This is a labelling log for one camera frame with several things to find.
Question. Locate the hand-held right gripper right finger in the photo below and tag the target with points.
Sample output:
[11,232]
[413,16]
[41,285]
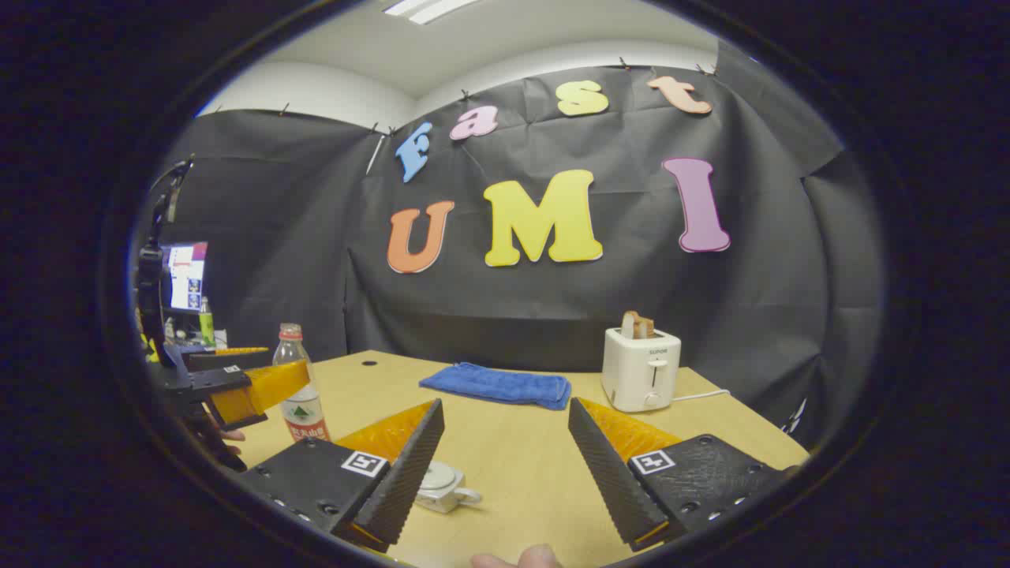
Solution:
[604,469]

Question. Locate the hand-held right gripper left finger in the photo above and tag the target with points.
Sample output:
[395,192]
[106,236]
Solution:
[410,465]

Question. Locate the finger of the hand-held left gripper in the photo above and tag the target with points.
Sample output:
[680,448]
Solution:
[229,359]
[268,386]

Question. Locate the white teacup lid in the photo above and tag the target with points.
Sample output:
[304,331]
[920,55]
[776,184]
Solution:
[438,477]

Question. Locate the clear plastic water bottle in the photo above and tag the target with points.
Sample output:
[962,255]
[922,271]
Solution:
[304,416]

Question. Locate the white teacup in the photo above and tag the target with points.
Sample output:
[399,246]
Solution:
[451,502]

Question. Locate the green bottle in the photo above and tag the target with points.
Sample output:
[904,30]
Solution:
[207,323]

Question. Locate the computer monitor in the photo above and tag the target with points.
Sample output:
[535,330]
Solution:
[188,278]

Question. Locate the white toaster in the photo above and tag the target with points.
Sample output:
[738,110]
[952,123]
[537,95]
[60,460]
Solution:
[635,375]

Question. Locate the blue towel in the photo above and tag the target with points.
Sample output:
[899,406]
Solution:
[497,385]

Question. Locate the toast slice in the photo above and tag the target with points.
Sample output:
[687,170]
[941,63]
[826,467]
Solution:
[636,325]

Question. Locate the black backdrop cloth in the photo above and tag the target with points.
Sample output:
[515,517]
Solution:
[552,300]

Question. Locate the ceiling light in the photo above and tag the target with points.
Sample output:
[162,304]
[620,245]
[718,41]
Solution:
[426,8]

